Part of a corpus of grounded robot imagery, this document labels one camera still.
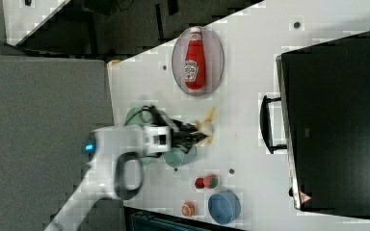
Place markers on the red toy strawberry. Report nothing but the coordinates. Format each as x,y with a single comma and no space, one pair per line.
211,181

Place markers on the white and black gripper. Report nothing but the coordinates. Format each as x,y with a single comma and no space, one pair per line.
158,135

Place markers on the black toaster oven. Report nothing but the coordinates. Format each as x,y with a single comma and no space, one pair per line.
322,120

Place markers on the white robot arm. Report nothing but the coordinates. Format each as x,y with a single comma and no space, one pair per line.
115,170

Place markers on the orange slice toy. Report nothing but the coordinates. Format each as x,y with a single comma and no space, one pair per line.
188,209

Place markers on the blue plastic cup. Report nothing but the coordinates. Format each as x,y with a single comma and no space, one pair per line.
224,207

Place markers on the grey round plate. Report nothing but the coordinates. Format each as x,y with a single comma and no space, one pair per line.
214,62

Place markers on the green cup with handle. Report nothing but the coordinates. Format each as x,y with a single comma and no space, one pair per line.
176,157

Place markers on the red toy tomato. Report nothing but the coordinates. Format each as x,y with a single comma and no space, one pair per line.
199,183

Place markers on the red ketchup bottle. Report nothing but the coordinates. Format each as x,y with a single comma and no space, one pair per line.
194,64

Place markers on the peeled toy banana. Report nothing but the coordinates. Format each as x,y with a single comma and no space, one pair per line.
206,127

